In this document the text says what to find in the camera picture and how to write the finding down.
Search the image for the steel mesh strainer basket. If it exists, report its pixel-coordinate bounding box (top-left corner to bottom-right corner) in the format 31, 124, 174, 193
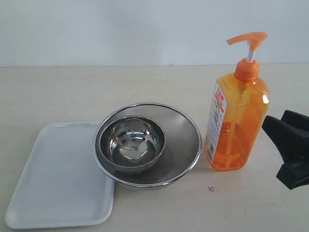
93, 102, 202, 190

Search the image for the orange pump soap bottle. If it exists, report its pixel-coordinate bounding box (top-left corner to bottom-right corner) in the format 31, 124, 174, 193
205, 31, 270, 171

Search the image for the small stainless steel bowl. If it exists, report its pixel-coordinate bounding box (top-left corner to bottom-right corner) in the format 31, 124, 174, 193
96, 115, 166, 174

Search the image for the white rectangular plastic tray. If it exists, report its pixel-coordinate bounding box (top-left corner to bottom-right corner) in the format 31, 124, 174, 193
5, 121, 114, 229

